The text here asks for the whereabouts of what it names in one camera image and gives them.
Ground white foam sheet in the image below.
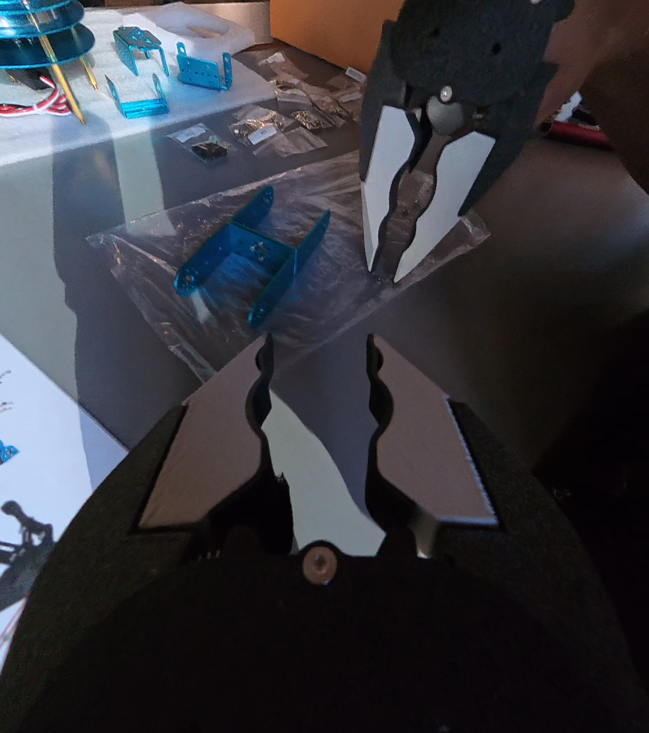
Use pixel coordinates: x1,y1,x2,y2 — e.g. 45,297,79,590
0,0,271,170

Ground blue long U bracket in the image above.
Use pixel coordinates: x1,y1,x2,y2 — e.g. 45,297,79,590
105,73,170,120

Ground white instruction booklet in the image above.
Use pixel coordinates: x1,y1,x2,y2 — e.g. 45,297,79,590
0,295,131,728

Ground clear plastic bag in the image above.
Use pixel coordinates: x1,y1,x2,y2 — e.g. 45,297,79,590
87,149,491,381

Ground blue perforated U bracket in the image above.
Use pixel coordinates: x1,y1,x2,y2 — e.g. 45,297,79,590
176,41,232,92

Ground group of small zip bags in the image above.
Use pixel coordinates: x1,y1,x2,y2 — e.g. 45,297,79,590
167,48,368,164

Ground blue H-shaped metal bracket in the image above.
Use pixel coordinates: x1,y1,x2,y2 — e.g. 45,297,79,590
173,184,332,330

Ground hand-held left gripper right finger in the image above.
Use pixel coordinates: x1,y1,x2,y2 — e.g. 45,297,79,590
366,333,500,561

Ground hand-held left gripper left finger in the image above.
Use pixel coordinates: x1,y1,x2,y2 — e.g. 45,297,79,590
136,333,294,530

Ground blue round base with servo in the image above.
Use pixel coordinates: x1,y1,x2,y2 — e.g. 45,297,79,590
0,0,96,124

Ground blue multi-hole servo bracket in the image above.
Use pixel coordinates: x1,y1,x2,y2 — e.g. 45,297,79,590
113,26,171,78

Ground red white servo cable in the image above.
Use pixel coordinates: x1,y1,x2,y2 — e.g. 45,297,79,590
0,80,73,118

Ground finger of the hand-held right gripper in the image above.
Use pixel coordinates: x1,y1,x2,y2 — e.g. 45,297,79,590
360,106,425,273
393,132,498,284

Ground person's right forearm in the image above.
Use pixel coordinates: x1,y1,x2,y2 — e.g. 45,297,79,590
576,0,649,213

